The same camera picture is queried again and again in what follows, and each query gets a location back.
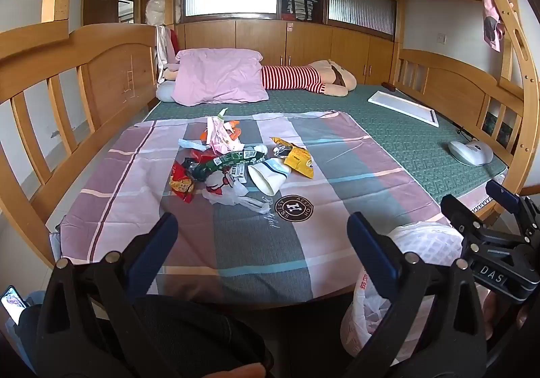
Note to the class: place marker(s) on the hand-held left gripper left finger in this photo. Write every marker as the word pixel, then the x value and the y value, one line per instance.
pixel 162 243

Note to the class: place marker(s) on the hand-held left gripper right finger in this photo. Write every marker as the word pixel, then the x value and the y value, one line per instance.
pixel 371 251

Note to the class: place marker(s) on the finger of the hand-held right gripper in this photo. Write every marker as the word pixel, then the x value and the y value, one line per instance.
pixel 506 196
pixel 464 215

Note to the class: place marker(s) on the red snack packet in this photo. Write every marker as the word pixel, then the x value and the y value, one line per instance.
pixel 182 186

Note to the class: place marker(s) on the white plastic bag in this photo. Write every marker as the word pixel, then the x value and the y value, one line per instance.
pixel 223 194

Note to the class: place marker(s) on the small red box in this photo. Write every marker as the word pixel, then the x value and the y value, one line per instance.
pixel 202 156

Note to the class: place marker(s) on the white paper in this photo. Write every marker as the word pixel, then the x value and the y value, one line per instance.
pixel 192 144

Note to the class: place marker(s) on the green snack wrapper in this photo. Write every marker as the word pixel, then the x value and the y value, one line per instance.
pixel 228 159

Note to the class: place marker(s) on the yellow snack packet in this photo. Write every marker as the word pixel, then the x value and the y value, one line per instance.
pixel 300 162

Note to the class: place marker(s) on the pink white wrapper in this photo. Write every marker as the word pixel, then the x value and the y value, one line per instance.
pixel 219 135

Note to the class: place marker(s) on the white paper cup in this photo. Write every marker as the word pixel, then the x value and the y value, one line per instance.
pixel 270 175

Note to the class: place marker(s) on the orange wrapper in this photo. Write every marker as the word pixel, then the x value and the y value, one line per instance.
pixel 233 125

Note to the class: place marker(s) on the gold black wrapper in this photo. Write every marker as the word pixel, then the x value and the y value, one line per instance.
pixel 282 145

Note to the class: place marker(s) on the light green paper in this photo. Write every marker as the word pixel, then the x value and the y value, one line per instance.
pixel 222 113

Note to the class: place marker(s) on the person's right hand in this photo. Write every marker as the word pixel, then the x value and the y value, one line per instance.
pixel 491 314

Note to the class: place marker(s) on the white oval device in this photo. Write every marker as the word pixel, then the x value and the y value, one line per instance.
pixel 470 152

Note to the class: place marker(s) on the striped pink grey bedsheet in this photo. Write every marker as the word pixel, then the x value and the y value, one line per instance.
pixel 253 255

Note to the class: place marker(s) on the green patterned bed mat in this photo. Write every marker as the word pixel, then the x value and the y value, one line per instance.
pixel 379 137

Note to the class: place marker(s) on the white framed board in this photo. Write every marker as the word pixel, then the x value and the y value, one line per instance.
pixel 400 107

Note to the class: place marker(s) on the dark red small object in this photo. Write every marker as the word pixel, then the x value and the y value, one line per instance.
pixel 388 86

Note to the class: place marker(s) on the smartphone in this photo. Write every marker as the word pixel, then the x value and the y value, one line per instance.
pixel 12 304

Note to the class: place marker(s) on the hanging pink cloth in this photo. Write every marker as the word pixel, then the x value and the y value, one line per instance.
pixel 492 19

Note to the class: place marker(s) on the pink pillow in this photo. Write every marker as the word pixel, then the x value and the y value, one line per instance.
pixel 219 74

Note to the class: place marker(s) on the striped plush doll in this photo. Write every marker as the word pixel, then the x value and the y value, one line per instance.
pixel 291 78

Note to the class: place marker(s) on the hanging white red garment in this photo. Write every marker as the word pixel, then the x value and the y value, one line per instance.
pixel 164 48

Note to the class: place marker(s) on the wooden bunk bed frame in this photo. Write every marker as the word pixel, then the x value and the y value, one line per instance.
pixel 118 65

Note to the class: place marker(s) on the wooden wall cabinets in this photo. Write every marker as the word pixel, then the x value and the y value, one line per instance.
pixel 261 40

